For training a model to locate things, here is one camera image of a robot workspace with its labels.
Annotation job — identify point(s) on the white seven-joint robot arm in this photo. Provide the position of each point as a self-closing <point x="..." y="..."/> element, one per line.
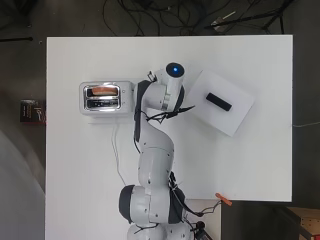
<point x="155" y="160"/>

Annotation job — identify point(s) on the wooden bench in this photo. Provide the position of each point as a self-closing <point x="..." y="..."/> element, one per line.
<point x="305" y="223"/>

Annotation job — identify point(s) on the plain white flat box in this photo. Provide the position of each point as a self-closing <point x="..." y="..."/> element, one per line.
<point x="230" y="123"/>

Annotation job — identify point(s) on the white steel toaster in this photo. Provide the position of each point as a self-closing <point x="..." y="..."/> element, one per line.
<point x="126" y="98"/>

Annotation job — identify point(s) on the small orange clamp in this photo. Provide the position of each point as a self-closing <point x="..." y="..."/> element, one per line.
<point x="223" y="199"/>

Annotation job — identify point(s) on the black block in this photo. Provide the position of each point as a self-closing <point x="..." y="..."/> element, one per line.
<point x="218" y="101"/>

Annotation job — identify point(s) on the toast bread slice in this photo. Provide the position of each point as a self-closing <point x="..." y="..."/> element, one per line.
<point x="104" y="90"/>

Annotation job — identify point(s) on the black camera tripod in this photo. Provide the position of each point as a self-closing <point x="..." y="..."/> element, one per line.
<point x="253" y="16"/>

